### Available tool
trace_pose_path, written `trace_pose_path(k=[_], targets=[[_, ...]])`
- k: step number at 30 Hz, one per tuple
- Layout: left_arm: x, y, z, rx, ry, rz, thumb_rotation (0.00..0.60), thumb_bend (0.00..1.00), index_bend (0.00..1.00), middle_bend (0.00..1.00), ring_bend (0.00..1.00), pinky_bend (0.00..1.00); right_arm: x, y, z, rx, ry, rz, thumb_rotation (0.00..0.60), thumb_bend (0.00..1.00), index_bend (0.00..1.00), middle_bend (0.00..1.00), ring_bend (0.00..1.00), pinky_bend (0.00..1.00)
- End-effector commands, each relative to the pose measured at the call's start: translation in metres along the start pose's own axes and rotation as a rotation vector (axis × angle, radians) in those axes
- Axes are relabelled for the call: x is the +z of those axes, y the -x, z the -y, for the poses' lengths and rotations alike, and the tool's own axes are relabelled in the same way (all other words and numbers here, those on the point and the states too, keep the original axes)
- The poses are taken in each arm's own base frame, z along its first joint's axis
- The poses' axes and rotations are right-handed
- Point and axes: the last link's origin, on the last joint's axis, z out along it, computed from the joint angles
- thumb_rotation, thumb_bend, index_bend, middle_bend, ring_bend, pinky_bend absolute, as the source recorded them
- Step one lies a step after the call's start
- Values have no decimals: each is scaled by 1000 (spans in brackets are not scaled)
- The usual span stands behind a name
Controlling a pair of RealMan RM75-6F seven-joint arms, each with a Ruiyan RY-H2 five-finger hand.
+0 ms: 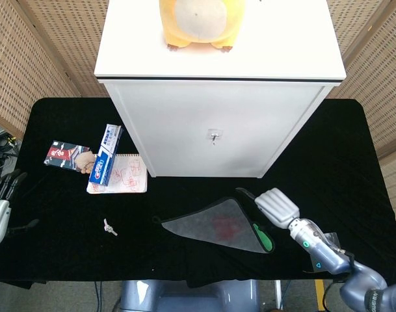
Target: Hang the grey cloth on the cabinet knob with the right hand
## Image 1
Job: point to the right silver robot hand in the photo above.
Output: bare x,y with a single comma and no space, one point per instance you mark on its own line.
277,206

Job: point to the grey mesh triangular pouch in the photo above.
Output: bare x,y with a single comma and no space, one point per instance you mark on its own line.
210,221

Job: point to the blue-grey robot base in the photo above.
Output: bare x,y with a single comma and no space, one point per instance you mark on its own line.
184,295

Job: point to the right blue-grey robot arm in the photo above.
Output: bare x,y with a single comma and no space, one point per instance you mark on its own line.
334,256

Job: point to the clear adhesive metal hook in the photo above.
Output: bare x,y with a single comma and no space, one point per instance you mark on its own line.
214,134

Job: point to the white cabinet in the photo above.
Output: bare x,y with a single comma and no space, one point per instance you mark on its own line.
201,130

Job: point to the white table leg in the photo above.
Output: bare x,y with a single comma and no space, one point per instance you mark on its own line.
278,294

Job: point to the dark red printed box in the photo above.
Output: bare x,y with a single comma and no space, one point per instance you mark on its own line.
62,154

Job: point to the yellow floor tape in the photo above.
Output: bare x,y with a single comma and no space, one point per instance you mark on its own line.
320,294

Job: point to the small beige plush toy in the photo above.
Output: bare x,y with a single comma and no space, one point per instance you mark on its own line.
85,161

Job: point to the black tablecloth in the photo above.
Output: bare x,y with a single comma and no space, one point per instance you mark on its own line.
184,260

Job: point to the silver keys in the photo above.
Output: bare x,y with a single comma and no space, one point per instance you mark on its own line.
108,227

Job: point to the blue toothpaste box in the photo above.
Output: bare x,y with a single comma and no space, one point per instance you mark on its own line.
103,159

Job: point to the spiral notebook with red drawings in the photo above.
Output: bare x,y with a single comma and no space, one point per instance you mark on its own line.
129,175

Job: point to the yellow plush toy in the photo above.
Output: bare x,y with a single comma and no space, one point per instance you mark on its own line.
197,19

